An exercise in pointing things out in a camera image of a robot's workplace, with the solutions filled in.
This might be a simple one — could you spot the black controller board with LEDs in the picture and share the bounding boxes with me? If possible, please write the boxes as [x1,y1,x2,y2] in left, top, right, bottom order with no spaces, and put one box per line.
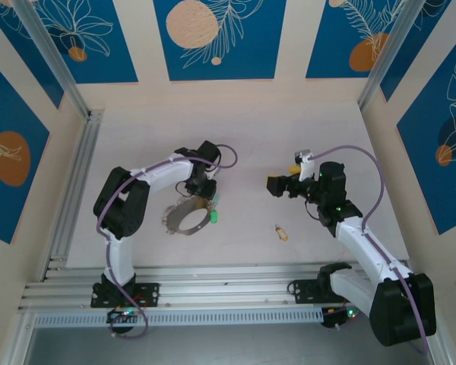
[321,306,360,330]
[106,306,138,335]

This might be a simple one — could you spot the blue floral wall panel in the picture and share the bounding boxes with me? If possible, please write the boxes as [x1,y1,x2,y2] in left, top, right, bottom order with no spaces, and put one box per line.
[154,0,288,81]
[379,0,453,102]
[0,0,65,110]
[397,36,456,236]
[306,0,407,80]
[0,52,51,244]
[33,0,140,84]

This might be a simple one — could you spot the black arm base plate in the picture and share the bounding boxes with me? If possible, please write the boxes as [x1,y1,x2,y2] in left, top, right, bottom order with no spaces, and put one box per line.
[90,281,160,308]
[291,279,350,305]

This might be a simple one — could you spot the aluminium front frame rails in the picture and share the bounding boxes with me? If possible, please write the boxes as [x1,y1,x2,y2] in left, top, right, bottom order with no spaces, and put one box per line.
[17,264,434,316]

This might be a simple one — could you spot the aluminium side frame rail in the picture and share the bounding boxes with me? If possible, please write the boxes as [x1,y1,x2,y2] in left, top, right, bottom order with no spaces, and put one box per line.
[40,109,106,282]

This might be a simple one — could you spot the aluminium frame post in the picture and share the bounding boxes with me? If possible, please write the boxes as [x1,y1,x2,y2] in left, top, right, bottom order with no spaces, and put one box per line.
[356,0,421,111]
[11,0,92,119]

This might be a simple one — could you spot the grey slotted cable duct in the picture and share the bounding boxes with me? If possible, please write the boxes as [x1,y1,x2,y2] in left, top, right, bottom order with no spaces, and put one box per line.
[33,308,324,328]

